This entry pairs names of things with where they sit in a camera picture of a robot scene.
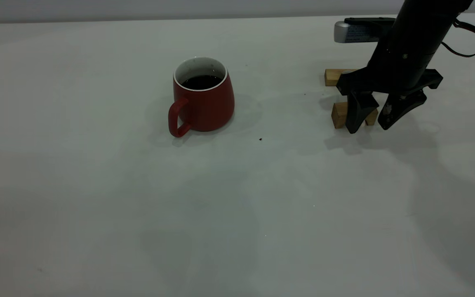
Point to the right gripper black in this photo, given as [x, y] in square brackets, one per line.
[398, 70]

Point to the red ceramic cup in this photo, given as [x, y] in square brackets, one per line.
[208, 107]

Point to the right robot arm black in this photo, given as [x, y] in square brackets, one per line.
[427, 20]

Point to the arched wooden block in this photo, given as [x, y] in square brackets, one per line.
[339, 115]

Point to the rectangular wooden block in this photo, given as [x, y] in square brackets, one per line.
[332, 77]

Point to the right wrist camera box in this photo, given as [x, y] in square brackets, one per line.
[357, 33]

